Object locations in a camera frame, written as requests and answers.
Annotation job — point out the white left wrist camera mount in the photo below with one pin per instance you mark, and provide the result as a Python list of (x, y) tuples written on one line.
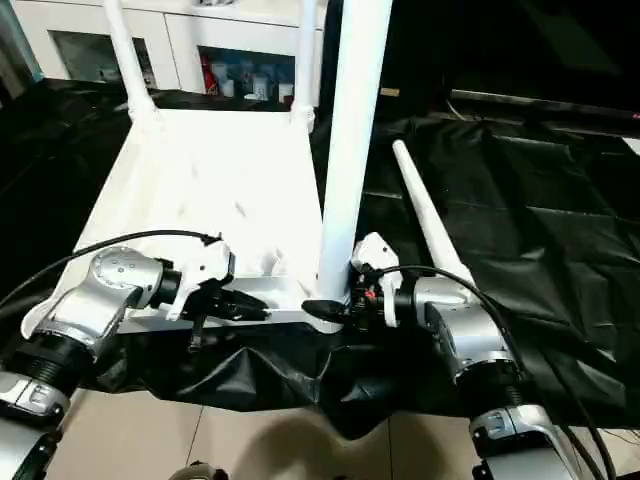
[(205, 265)]

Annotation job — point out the white plastic table top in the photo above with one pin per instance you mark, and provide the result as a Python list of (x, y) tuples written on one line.
[(220, 170)]

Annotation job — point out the small yellow label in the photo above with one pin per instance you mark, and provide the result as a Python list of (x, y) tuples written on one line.
[(390, 92)]

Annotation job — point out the black plastic mat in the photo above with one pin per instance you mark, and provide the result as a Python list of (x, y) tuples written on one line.
[(540, 200)]

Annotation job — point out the small grey container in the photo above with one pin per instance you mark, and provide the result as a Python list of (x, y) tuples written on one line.
[(213, 2)]

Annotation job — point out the white flat board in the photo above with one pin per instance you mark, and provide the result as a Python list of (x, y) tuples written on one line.
[(635, 145)]

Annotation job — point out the white glass-door cabinet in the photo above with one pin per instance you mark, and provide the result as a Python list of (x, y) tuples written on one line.
[(200, 30)]

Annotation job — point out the white jar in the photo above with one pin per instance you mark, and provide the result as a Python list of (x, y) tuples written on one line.
[(258, 86)]

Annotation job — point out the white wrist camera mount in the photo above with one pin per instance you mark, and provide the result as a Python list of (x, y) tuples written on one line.
[(372, 252), (205, 265)]

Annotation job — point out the red bottle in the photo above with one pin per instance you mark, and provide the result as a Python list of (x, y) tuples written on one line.
[(208, 76)]

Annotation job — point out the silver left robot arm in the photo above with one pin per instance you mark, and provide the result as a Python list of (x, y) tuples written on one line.
[(100, 295)]

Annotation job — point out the small white cup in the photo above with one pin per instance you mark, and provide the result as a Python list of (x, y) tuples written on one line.
[(286, 92)]

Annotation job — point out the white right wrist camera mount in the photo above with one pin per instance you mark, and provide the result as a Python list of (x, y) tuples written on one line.
[(372, 252)]

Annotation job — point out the dark metal rail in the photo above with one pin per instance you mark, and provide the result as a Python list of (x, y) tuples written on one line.
[(545, 100)]

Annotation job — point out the white plastic table leg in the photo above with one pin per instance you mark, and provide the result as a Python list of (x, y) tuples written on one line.
[(352, 130), (430, 215), (128, 60), (306, 60)]

